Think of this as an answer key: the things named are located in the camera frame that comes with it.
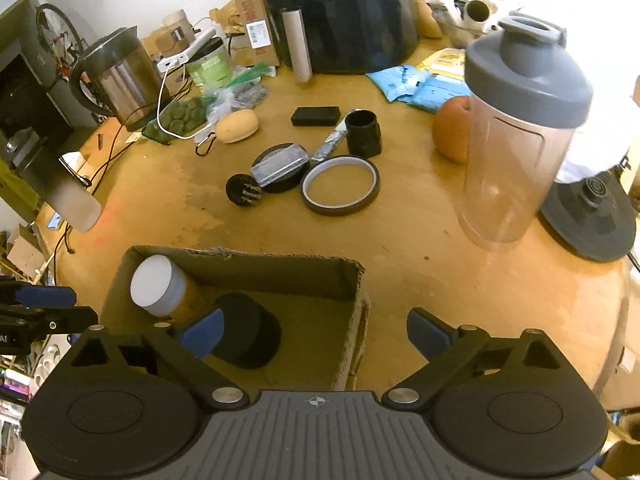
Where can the steel electric kettle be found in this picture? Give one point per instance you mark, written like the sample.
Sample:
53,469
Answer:
122,80

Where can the cardboard box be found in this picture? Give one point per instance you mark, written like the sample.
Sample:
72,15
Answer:
330,275

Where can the white lidded jar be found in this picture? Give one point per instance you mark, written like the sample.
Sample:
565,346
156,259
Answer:
155,282

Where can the yellow snack packet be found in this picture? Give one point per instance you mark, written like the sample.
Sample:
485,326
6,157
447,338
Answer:
442,60

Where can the bag of green produce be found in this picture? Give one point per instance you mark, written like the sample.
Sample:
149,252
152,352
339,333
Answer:
177,117

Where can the grey cylinder roll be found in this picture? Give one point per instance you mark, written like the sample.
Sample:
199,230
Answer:
297,45

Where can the clear plastic bag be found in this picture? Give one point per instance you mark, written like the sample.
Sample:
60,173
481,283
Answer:
240,97

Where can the silver foil stick packet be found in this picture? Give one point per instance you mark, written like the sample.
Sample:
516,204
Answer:
330,140

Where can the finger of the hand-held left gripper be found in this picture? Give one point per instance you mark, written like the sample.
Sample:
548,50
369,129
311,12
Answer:
55,319
45,296

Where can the bicycle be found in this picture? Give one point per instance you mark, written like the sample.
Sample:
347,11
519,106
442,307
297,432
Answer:
52,30

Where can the black cup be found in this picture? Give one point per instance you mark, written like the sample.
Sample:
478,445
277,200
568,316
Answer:
364,135

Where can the green labelled tub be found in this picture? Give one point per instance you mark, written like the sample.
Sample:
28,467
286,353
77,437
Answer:
210,67

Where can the white paper tag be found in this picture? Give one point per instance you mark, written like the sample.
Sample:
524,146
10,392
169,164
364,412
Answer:
71,160

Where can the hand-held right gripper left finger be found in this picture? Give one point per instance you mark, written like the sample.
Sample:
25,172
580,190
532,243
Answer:
205,334

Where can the brown printed cardboard carton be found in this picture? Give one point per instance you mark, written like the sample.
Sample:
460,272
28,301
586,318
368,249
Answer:
250,5

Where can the metal carabiner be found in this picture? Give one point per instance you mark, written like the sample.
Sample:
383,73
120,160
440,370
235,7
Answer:
201,150

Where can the black air fryer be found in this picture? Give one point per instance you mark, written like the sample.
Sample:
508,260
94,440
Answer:
350,20

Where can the clear shaker bottle grey lid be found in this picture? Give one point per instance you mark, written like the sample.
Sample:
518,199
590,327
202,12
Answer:
525,75

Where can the black round pin plug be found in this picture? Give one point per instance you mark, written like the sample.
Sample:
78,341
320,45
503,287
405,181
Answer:
242,191

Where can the white plastic bag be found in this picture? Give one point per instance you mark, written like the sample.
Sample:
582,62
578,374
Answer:
605,135

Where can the black tape roll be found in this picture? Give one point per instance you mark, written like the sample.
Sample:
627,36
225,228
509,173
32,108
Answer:
292,182

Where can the orange round fruit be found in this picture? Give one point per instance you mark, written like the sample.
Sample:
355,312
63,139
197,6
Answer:
450,132

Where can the green plastic package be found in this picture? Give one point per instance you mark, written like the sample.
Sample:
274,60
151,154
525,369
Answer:
252,74

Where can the black kettle base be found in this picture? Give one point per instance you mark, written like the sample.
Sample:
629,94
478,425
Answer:
590,215

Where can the yellow sponge with loop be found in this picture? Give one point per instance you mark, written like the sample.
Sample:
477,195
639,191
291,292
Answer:
237,126

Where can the white mug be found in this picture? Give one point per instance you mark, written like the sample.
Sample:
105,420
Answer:
475,12

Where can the black cylinder container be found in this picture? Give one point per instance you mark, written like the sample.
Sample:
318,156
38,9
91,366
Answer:
250,330

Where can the white power strip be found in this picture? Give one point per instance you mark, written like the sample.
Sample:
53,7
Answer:
187,52

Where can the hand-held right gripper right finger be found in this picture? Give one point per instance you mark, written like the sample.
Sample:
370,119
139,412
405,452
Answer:
424,332

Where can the black rectangular case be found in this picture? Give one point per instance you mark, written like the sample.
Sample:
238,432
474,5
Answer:
315,116

